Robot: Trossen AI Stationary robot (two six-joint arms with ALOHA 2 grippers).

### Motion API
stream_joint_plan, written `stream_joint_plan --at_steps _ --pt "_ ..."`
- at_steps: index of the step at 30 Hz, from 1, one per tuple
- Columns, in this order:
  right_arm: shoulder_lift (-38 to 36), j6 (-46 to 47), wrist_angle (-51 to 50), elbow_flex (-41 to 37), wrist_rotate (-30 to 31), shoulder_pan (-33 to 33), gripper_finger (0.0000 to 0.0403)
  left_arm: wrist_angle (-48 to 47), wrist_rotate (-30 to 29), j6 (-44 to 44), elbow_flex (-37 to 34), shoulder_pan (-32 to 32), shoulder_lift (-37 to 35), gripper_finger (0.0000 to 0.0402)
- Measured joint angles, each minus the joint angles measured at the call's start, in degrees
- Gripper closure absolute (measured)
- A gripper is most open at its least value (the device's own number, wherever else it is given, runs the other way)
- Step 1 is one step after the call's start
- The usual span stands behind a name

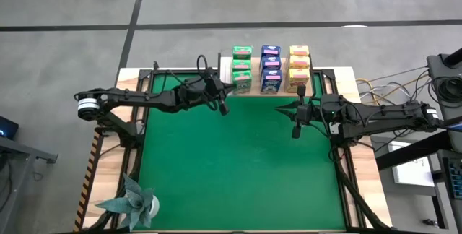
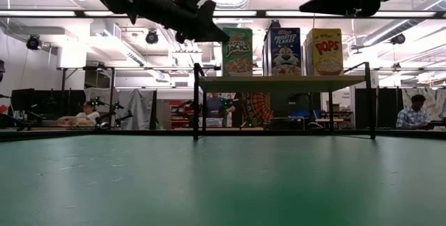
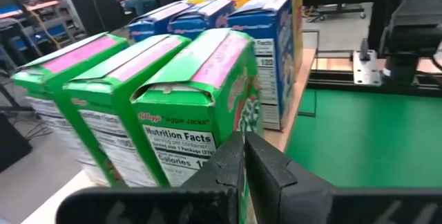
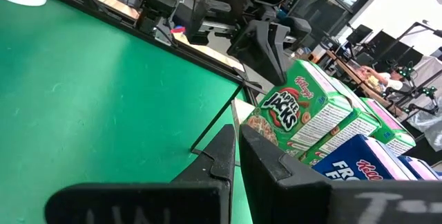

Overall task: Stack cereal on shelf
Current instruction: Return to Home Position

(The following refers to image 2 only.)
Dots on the red storage shelving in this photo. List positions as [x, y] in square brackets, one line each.
[181, 114]

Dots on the person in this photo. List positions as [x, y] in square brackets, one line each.
[413, 116]
[87, 116]
[216, 107]

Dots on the green Apple Jacks cereal box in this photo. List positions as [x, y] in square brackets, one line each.
[237, 55]

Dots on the grey draped cloth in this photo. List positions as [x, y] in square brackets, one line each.
[136, 107]

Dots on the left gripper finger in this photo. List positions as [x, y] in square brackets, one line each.
[216, 27]
[200, 32]

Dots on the black partition panel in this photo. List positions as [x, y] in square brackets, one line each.
[48, 102]
[383, 107]

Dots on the floral patterned cloth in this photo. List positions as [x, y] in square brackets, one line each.
[435, 100]

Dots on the black ceiling spotlight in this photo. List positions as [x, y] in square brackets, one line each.
[398, 39]
[152, 37]
[34, 43]

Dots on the black hanging camera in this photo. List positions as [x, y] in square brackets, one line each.
[275, 23]

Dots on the black metal rack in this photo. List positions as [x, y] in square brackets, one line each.
[111, 86]

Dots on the black overhead rig frame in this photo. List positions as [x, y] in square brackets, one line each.
[79, 13]

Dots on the black robot arms with lights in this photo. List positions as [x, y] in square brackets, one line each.
[116, 109]

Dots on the blue Frosted Flakes cereal box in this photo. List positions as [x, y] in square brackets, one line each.
[284, 55]

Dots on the orange patterned cloth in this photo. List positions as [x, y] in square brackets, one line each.
[258, 109]

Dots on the wooden shelf with black frame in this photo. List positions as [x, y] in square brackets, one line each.
[278, 83]

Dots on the yellow Corn Pops cereal box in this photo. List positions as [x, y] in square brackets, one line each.
[327, 55]

